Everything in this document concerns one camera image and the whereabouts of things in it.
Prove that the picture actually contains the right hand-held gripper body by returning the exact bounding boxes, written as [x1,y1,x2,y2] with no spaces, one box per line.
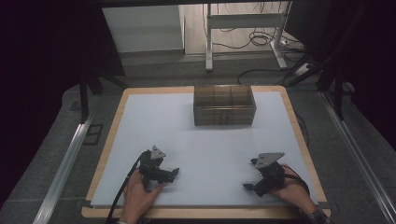
[253,151,286,198]

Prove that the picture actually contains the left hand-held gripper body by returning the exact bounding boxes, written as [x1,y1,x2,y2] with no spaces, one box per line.
[138,145,172,191]

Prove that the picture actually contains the person's right hand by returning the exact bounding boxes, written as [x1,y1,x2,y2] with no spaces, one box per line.
[269,164,318,215]

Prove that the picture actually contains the person's left hand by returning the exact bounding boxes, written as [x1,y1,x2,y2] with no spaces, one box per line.
[119,169,165,224]

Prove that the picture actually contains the white table mat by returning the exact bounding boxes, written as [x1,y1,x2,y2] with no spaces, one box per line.
[90,91,319,208]

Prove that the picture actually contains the dark wristband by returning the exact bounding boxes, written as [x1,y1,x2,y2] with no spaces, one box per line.
[301,208,333,224]

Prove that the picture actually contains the brown transparent compartment box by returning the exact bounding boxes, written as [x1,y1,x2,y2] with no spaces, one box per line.
[192,84,258,127]

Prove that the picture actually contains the black metal stand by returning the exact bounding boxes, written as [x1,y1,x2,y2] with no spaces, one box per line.
[316,66,357,121]
[78,73,106,125]

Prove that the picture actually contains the white power strip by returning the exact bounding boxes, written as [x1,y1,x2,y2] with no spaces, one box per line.
[293,63,311,77]

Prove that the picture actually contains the white panel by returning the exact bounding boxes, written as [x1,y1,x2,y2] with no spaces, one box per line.
[102,5,185,53]

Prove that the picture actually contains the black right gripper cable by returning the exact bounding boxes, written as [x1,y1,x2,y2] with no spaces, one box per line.
[279,166,311,197]

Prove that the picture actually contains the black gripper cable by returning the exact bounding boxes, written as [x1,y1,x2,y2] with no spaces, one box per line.
[279,166,311,197]
[106,149,152,224]

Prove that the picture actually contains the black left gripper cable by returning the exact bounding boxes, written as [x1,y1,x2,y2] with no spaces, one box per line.
[106,149,152,224]

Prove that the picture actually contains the black floor frame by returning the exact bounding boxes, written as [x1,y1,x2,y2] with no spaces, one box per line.
[82,123,105,147]

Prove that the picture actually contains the aluminium floor rail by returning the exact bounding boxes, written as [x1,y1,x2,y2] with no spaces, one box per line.
[318,90,396,223]
[32,113,96,224]

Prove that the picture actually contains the black floor cables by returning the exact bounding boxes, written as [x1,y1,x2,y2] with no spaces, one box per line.
[202,2,312,87]

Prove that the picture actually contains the white metal desk frame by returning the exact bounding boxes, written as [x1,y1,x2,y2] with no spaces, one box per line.
[205,0,293,73]

